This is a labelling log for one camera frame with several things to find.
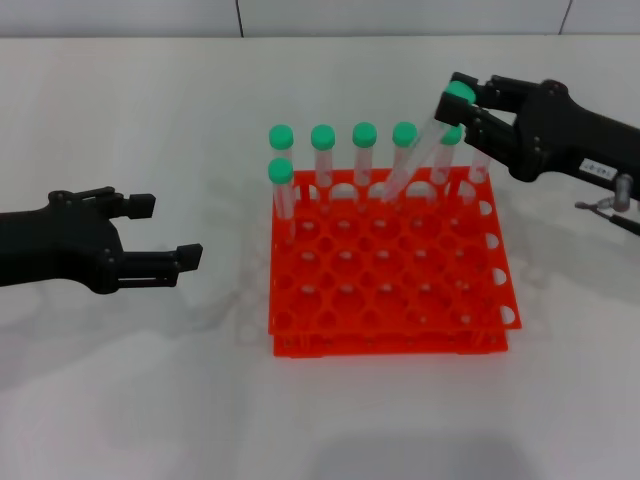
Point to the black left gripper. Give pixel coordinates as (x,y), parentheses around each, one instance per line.
(50,245)

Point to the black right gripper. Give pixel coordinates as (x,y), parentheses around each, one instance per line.
(560,135)

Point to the clear test tube green cap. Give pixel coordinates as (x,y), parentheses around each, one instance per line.
(364,134)
(281,136)
(479,172)
(323,136)
(404,132)
(281,171)
(415,155)
(442,167)

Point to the orange plastic test tube rack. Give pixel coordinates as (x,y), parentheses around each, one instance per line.
(390,280)

